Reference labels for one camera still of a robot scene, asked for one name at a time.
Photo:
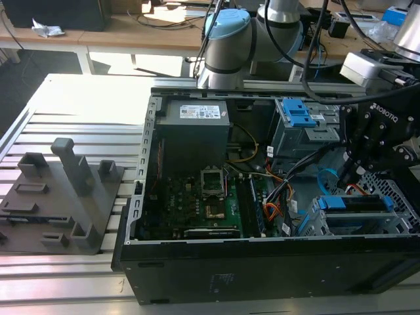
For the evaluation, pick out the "wooden desk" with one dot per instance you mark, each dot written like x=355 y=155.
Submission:
x=131 y=37

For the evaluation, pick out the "blue cardboard box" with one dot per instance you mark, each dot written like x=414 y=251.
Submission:
x=395 y=14

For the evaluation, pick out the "grey parts rack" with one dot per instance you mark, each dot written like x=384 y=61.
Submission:
x=59 y=213

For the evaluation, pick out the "metal disk bay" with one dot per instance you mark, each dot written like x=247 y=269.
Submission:
x=387 y=223

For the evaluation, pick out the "grey power supply unit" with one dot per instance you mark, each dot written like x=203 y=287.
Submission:
x=192 y=141

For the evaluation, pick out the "flat white tray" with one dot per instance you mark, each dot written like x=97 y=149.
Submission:
x=344 y=15

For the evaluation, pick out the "green motherboard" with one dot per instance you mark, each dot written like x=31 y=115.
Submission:
x=183 y=203

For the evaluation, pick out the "black RAM slot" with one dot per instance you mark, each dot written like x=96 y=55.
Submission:
x=243 y=206
x=256 y=210

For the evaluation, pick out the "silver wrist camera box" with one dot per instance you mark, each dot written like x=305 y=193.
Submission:
x=357 y=69

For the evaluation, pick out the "metal drive cage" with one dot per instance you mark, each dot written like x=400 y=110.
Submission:
x=295 y=141

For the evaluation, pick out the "hard disk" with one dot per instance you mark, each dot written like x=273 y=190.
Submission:
x=333 y=203

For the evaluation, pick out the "small black box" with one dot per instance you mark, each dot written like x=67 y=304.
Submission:
x=338 y=29

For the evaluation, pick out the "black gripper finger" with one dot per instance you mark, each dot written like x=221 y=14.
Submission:
x=372 y=141
x=348 y=131

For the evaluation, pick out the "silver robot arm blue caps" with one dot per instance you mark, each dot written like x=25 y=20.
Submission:
x=226 y=49

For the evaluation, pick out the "clear plastic bag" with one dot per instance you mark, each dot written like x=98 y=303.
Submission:
x=382 y=33

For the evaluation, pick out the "CPU socket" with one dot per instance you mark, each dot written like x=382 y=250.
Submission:
x=215 y=212

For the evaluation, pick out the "large black box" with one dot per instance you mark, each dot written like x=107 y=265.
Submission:
x=55 y=14

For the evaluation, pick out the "blue drive cage latch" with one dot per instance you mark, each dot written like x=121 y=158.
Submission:
x=298 y=113

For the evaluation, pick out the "black graphics card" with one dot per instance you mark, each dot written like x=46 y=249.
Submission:
x=210 y=233

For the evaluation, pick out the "black open PC case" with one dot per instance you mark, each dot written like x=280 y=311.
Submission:
x=262 y=272

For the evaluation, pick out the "crumpled white paper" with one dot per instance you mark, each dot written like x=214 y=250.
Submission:
x=46 y=29

